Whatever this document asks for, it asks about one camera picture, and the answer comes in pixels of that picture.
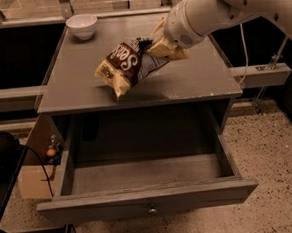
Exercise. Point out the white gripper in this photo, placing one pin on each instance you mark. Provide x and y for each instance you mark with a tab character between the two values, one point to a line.
179	27

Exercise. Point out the brown chip bag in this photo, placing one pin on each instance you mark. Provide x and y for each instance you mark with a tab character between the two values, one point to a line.
127	64

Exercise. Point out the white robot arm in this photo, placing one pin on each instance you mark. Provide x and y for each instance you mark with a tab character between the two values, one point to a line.
190	21

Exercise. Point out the grey open top drawer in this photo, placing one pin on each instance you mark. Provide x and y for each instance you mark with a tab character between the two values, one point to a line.
100	180

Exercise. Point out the grey wooden cabinet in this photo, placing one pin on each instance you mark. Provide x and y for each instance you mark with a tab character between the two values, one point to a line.
169	104

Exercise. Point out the white ceramic bowl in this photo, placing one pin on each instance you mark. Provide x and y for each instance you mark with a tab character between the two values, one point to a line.
82	26

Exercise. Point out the small orange ball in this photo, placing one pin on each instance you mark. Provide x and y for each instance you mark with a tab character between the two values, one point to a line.
50	153

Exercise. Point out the cardboard box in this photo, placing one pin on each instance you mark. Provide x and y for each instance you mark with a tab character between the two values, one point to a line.
39	173

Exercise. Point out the black chair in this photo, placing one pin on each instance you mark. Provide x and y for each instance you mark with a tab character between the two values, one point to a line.
12	156

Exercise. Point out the grey metal rail frame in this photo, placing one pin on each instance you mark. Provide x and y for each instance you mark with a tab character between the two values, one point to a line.
25	13

